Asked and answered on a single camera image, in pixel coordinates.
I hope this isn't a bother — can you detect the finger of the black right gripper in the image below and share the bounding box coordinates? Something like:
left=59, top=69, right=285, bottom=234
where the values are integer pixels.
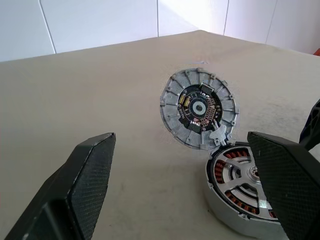
left=299, top=98, right=320, bottom=151

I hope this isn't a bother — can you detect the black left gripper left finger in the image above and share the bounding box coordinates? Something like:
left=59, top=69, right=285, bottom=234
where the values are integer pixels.
left=4, top=132, right=117, bottom=240

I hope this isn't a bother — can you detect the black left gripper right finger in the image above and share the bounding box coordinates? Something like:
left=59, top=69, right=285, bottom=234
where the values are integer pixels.
left=246, top=131, right=320, bottom=240

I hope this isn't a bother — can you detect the silver spoked rotor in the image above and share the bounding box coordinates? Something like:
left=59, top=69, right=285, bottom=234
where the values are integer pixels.
left=212, top=144, right=280, bottom=220

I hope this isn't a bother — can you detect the silver round motor housing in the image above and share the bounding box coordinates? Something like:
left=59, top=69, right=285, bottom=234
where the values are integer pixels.
left=203, top=141, right=291, bottom=236

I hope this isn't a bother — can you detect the round grey motor lid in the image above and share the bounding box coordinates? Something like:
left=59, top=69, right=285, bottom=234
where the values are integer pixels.
left=159, top=66, right=241, bottom=152

